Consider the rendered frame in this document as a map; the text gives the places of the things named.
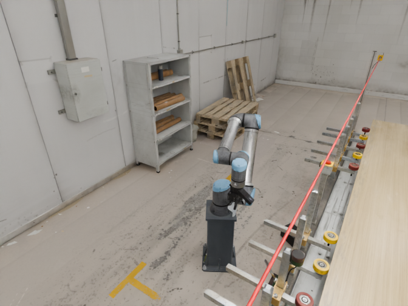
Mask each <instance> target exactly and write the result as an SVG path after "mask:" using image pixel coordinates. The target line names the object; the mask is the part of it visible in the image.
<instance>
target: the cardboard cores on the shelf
mask: <svg viewBox="0 0 408 306"><path fill-rule="evenodd" d="M172 74H173V70H172V69H169V70H168V69H164V70H163V77H167V76H170V75H172ZM151 79H152V80H156V79H158V71H157V72H152V73H151ZM153 99H154V110H155V111H159V110H160V109H163V108H166V107H168V106H171V105H173V104H176V103H179V102H181V101H184V100H185V97H184V96H183V94H182V93H179V94H175V93H170V92H168V93H165V94H163V95H159V96H157V97H154V98H153ZM181 120H182V119H181V118H180V117H177V118H175V119H174V116H173V115H170V116H168V117H165V118H162V119H161V120H158V121H156V122H155V125H156V132H157V134H158V133H160V132H161V131H163V130H165V129H167V128H169V127H171V126H173V125H175V124H176V123H178V122H180V121H181Z"/></svg>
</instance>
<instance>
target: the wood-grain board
mask: <svg viewBox="0 0 408 306"><path fill-rule="evenodd" d="M319 306H408V125H404V124H397V123H391V122H386V121H380V120H373V121H372V125H371V128H370V132H369V136H368V139H367V142H366V145H365V149H364V152H363V155H362V159H361V162H360V166H359V169H358V173H357V176H356V180H355V183H354V186H353V190H352V194H351V196H350V200H349V203H348V207H347V210H346V213H345V217H344V221H343V223H342V227H341V231H340V233H339V237H338V241H337V244H336V248H335V252H334V254H333V258H332V261H331V264H330V269H329V271H328V275H327V278H326V281H325V285H324V289H323V292H322V296H321V299H320V302H319Z"/></svg>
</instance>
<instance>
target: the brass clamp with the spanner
mask: <svg viewBox="0 0 408 306"><path fill-rule="evenodd" d="M276 284H277V281H276ZM276 284H275V286H274V290H273V295H274V294H275V293H276V294H277V296H278V297H277V298H274V296H272V300H271V304H273V305H275V306H279V304H280V302H281V299H282V295H283V293H284V292H285V290H286V288H288V282H287V281H286V283H285V286H284V288H283V289H282V288H280V287H278V286H277V285H276Z"/></svg>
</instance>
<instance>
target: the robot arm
mask: <svg viewBox="0 0 408 306"><path fill-rule="evenodd" d="M227 124H228V127H227V129H226V131H225V133H224V136H223V138H222V141H221V143H220V145H219V148H218V149H217V150H214V152H213V158H212V160H213V163H217V164H222V165H230V166H231V167H232V168H231V182H230V181H229V180H227V179H220V180H217V181H215V182H214V184H213V187H212V203H211V205H210V211H211V213H212V214H214V215H215V216H219V217H225V216H228V215H230V214H231V212H232V213H233V216H232V217H234V216H235V215H236V211H237V208H238V205H245V206H251V205H252V204H253V202H254V194H255V190H256V189H255V188H254V185H253V184H252V177H253V168H254V159H255V153H256V145H257V136H258V131H259V129H261V117H260V115H259V114H247V113H238V114H234V115H232V116H231V117H230V118H229V119H228V122H227ZM240 127H243V128H245V132H244V136H243V146H242V150H241V151H239V152H230V151H231V148H232V145H233V143H234V139H235V137H236V134H237V131H238V129H239V128H240ZM231 203H232V205H231Z"/></svg>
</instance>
